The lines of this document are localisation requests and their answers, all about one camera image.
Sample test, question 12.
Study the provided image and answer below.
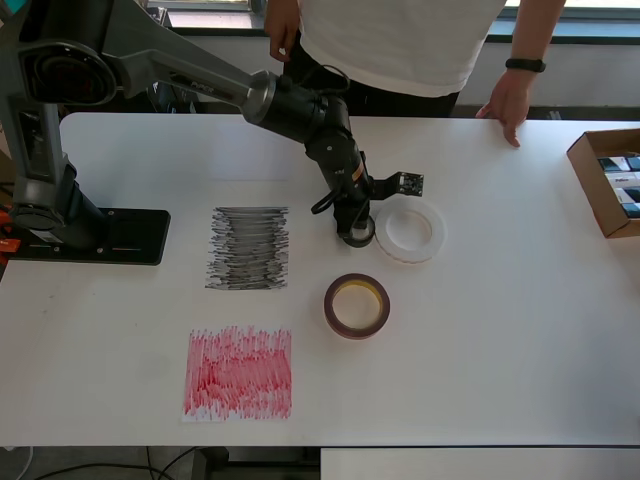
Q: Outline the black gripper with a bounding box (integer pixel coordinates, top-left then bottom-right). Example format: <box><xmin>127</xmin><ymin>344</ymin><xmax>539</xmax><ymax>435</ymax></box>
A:
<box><xmin>332</xmin><ymin>194</ymin><xmax>375</xmax><ymax>241</ymax></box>

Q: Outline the small black tape roll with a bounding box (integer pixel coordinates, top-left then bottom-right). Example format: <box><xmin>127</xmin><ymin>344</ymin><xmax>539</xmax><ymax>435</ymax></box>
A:
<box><xmin>341</xmin><ymin>218</ymin><xmax>377</xmax><ymax>250</ymax></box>

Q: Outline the wide white tape roll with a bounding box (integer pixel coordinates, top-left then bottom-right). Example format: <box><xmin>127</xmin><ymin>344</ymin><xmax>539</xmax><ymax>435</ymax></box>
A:
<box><xmin>373</xmin><ymin>199</ymin><xmax>447</xmax><ymax>266</ymax></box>

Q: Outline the red 3M tape roll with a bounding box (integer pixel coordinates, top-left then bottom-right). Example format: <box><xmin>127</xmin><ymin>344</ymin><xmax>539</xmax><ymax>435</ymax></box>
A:
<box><xmin>323</xmin><ymin>273</ymin><xmax>392</xmax><ymax>341</ymax></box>

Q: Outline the person's right forearm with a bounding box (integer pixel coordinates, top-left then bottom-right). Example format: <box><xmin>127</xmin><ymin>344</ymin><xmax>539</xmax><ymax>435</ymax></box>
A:
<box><xmin>263</xmin><ymin>0</ymin><xmax>301</xmax><ymax>26</ymax></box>

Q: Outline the person's left forearm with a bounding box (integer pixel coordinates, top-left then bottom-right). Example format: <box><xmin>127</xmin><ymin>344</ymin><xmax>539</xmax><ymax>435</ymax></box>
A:
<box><xmin>509</xmin><ymin>0</ymin><xmax>566</xmax><ymax>62</ymax></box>

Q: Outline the person's left hand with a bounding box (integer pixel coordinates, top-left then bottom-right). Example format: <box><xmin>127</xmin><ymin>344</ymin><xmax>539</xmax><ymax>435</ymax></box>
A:
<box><xmin>475</xmin><ymin>73</ymin><xmax>532</xmax><ymax>149</ymax></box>

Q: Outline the person's right hand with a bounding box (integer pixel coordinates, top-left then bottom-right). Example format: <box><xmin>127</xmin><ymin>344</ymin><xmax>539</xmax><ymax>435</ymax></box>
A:
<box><xmin>263</xmin><ymin>22</ymin><xmax>301</xmax><ymax>62</ymax></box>

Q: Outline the black scribbled paper sheet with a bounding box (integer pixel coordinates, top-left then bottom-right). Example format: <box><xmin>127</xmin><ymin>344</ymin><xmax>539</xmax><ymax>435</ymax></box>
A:
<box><xmin>203</xmin><ymin>205</ymin><xmax>291</xmax><ymax>291</ymax></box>

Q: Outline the red scribbled paper sheet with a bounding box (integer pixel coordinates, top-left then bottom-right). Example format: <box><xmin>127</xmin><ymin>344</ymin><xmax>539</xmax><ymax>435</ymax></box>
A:
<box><xmin>180</xmin><ymin>326</ymin><xmax>294</xmax><ymax>424</ymax></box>

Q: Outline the person in white shirt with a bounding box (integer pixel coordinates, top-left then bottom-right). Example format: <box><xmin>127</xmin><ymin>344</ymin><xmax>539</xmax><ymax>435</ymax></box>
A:
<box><xmin>279</xmin><ymin>0</ymin><xmax>507</xmax><ymax>119</ymax></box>

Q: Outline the black printed product box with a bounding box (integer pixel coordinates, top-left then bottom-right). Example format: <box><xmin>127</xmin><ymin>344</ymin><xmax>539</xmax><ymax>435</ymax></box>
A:
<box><xmin>134</xmin><ymin>0</ymin><xmax>201</xmax><ymax>115</ymax></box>

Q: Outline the black wristband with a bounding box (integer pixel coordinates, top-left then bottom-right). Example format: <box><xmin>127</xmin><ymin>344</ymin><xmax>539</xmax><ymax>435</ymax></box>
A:
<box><xmin>504</xmin><ymin>58</ymin><xmax>547</xmax><ymax>74</ymax></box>

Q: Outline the open cardboard tray box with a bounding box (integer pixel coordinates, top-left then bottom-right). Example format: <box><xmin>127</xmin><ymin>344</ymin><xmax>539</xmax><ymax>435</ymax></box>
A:
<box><xmin>566</xmin><ymin>128</ymin><xmax>640</xmax><ymax>240</ymax></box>

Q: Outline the small white product box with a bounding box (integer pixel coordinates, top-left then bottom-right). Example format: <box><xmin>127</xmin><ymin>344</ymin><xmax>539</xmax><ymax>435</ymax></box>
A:
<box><xmin>603</xmin><ymin>171</ymin><xmax>640</xmax><ymax>190</ymax></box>

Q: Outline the orange clamp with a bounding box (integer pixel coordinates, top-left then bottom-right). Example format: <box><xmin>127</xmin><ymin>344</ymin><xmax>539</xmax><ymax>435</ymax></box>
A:
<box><xmin>0</xmin><ymin>207</ymin><xmax>22</xmax><ymax>266</ymax></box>

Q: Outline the black cable loop at gripper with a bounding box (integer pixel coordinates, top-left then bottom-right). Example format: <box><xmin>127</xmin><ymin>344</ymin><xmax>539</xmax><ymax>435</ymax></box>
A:
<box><xmin>310</xmin><ymin>192</ymin><xmax>342</xmax><ymax>216</ymax></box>

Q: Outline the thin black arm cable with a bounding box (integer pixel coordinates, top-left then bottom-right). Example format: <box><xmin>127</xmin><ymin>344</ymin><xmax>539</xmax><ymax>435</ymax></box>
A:
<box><xmin>299</xmin><ymin>63</ymin><xmax>351</xmax><ymax>96</ymax></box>

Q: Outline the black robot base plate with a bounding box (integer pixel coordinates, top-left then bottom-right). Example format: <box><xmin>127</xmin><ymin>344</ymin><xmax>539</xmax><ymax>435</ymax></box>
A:
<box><xmin>9</xmin><ymin>208</ymin><xmax>172</xmax><ymax>266</ymax></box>

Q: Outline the black table leg frame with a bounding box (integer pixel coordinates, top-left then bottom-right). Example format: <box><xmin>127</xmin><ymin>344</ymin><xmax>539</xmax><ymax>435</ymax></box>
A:
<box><xmin>192</xmin><ymin>446</ymin><xmax>321</xmax><ymax>480</ymax></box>

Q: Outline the black floor cable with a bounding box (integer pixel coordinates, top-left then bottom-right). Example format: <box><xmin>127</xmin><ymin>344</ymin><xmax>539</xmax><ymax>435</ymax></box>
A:
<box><xmin>29</xmin><ymin>446</ymin><xmax>201</xmax><ymax>480</ymax></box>

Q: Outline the white floor cable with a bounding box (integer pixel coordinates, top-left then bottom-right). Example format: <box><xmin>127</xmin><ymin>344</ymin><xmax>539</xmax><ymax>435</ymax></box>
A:
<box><xmin>0</xmin><ymin>443</ymin><xmax>34</xmax><ymax>480</ymax></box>

